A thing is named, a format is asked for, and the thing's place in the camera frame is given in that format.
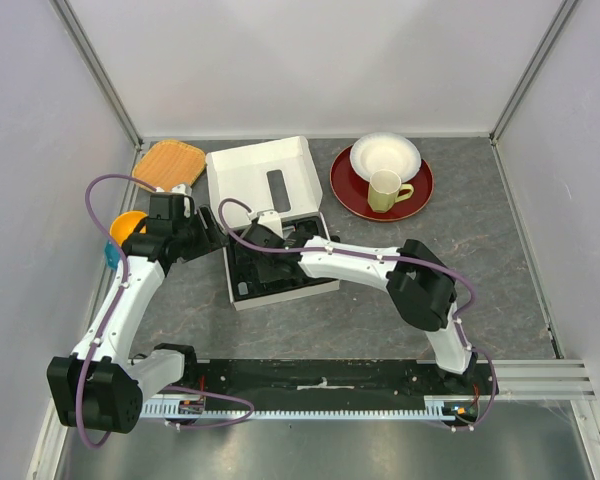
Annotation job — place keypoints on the red round plate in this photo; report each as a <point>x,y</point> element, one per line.
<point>351,191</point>

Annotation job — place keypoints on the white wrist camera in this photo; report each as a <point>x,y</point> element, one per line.
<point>182,189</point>
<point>269,219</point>

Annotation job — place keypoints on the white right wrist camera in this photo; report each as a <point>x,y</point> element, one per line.
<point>269,219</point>

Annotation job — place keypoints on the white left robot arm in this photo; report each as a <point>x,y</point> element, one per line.
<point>97,386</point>

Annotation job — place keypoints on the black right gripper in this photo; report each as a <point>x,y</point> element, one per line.
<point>265,275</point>

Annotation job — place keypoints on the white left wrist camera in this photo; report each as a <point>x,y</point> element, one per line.
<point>182,189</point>

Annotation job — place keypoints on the light green mug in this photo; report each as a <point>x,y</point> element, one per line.
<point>386,189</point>

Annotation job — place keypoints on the white ceramic bowl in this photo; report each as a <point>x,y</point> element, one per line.
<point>385,151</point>

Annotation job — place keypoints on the orange small bowl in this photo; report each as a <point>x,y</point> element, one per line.
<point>124,225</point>

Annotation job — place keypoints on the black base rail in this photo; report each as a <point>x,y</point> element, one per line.
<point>334,383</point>

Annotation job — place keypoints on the woven orange tray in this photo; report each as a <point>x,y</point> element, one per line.
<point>169,163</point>

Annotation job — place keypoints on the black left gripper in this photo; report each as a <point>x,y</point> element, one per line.
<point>210,238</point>

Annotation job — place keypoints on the black plastic insert tray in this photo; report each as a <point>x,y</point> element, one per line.
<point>243,298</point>

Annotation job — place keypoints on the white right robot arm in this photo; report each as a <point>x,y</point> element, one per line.
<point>421,288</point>

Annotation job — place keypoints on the white cardboard box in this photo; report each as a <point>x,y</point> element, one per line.
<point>276,175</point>

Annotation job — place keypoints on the light blue cable duct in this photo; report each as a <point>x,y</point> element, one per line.
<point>182,408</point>

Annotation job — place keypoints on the teal dotted plate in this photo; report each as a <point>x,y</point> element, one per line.
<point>112,256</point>

